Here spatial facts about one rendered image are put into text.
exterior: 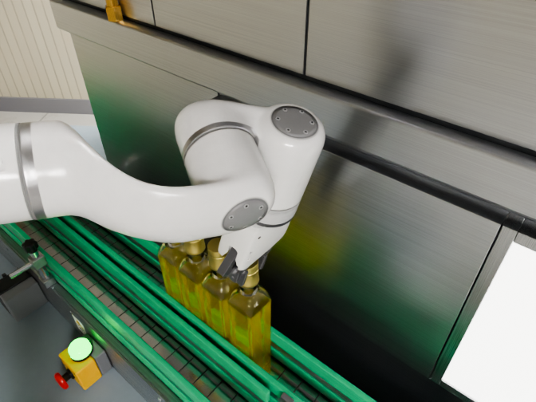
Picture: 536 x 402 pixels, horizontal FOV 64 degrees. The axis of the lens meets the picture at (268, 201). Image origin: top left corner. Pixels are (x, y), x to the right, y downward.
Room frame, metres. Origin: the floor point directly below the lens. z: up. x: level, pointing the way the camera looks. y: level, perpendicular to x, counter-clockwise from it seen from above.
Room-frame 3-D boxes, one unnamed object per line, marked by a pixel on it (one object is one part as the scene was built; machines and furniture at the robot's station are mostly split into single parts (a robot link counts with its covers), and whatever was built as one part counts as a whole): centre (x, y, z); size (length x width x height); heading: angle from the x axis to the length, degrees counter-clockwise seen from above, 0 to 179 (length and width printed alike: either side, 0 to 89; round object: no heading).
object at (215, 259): (0.47, 0.08, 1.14); 0.04 x 0.04 x 0.04
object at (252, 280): (0.44, 0.03, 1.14); 0.04 x 0.04 x 0.04
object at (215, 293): (0.47, 0.08, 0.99); 0.06 x 0.06 x 0.21; 49
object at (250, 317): (0.44, 0.03, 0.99); 0.06 x 0.06 x 0.21; 50
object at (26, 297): (0.66, 0.61, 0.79); 0.08 x 0.08 x 0.08; 50
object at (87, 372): (0.49, 0.39, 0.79); 0.07 x 0.07 x 0.07; 50
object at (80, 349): (0.49, 0.39, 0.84); 0.04 x 0.04 x 0.03
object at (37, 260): (0.61, 0.51, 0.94); 0.07 x 0.04 x 0.13; 140
